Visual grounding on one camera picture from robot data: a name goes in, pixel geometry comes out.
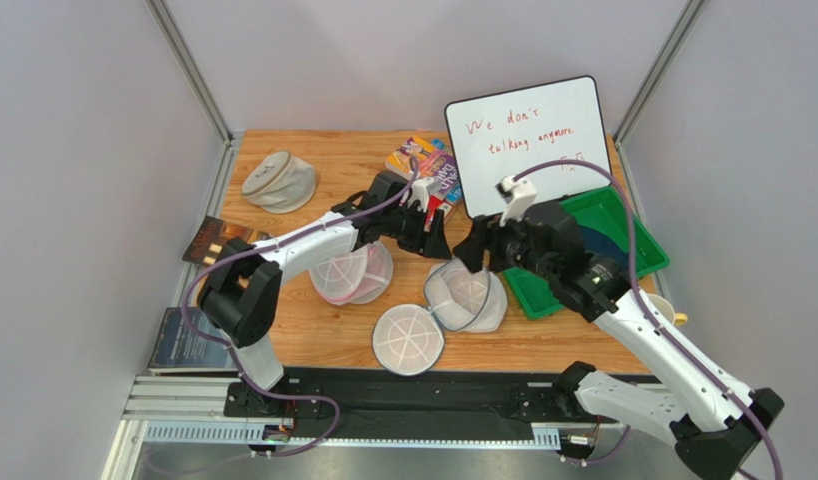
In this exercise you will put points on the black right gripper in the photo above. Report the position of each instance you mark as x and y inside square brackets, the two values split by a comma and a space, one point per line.
[496, 242]

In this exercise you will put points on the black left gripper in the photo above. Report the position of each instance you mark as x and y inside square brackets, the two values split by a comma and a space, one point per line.
[436, 246]

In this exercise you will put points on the white mesh laundry bag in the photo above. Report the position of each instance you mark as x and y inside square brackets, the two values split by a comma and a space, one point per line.
[409, 339]

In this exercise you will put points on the navy blue bra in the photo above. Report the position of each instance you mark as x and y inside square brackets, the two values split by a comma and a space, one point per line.
[596, 242]

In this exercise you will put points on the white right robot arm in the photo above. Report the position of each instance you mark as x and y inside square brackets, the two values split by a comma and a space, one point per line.
[712, 420]

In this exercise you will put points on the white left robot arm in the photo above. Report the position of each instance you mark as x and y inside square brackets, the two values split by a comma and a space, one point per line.
[239, 293]

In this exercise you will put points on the pink-rimmed mesh laundry bag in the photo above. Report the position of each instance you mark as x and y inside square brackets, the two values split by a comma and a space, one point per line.
[358, 277]

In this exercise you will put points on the beige mesh laundry bag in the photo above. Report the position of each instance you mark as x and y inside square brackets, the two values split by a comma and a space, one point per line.
[280, 184]

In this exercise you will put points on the red comic paperback book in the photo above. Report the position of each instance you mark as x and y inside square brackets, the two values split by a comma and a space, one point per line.
[435, 206]

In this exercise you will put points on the Roald Dahl colourful book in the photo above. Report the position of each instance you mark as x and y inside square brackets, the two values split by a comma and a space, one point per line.
[430, 160]

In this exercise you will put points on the whiteboard with red writing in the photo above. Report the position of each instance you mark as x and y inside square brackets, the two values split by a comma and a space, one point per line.
[558, 125]

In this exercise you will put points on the green plastic tray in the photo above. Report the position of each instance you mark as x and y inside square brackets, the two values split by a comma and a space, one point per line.
[601, 209]

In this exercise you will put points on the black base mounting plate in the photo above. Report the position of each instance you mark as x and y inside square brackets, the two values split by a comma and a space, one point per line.
[436, 405]

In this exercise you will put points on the yellow cup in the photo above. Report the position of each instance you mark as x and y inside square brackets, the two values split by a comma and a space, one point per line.
[667, 310]

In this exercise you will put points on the Kate DiCamillo dark book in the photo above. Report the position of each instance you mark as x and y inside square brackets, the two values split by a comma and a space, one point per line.
[211, 236]

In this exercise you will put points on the dark blue hardcover book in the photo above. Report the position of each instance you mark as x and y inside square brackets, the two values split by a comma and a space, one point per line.
[178, 350]

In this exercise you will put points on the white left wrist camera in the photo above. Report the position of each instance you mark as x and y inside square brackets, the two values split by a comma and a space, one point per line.
[422, 190]

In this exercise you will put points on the aluminium frame rail right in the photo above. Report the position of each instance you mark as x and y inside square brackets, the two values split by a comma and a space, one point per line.
[671, 47]

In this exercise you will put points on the aluminium frame rail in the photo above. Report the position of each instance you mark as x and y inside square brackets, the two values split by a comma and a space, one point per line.
[202, 139]
[671, 47]

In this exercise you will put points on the aluminium frame rail left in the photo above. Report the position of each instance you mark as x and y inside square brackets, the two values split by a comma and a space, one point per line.
[202, 139]

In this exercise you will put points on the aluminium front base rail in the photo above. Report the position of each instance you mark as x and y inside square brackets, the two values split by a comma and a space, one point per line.
[174, 427]

